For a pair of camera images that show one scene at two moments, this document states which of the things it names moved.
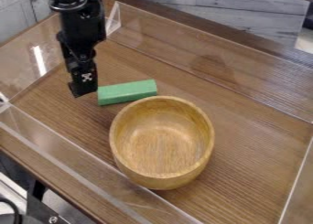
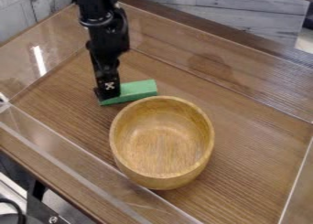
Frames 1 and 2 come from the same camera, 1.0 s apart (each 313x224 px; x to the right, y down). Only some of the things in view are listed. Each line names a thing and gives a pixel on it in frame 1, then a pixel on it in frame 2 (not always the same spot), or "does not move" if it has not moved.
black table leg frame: (39, 212) does not move
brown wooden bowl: (162, 139) does not move
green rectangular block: (117, 92) does not move
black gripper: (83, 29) -> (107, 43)
